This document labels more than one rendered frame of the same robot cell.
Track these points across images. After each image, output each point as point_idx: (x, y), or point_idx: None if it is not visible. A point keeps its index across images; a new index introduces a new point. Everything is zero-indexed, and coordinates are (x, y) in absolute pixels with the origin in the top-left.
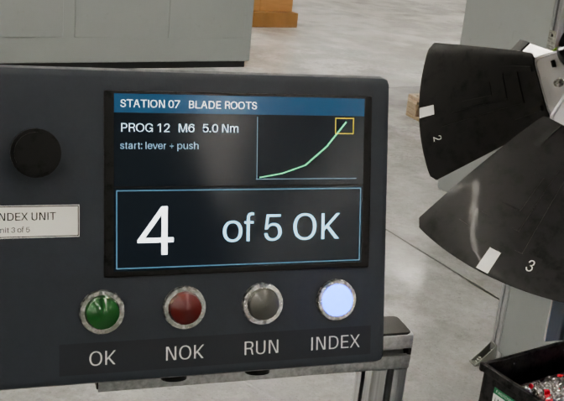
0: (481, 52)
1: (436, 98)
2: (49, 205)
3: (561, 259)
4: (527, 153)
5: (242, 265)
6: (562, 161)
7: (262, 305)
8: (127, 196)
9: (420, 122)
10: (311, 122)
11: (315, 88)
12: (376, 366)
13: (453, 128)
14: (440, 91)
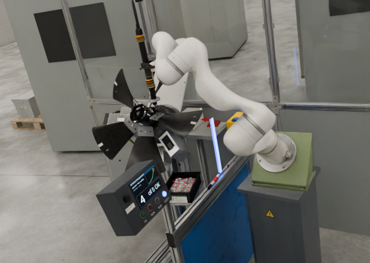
0: (108, 125)
1: (102, 140)
2: (130, 204)
3: (158, 164)
4: (139, 146)
5: (152, 197)
6: (146, 143)
7: (158, 200)
8: (137, 197)
9: (100, 148)
10: (150, 171)
11: (147, 166)
12: None
13: (110, 146)
14: (102, 138)
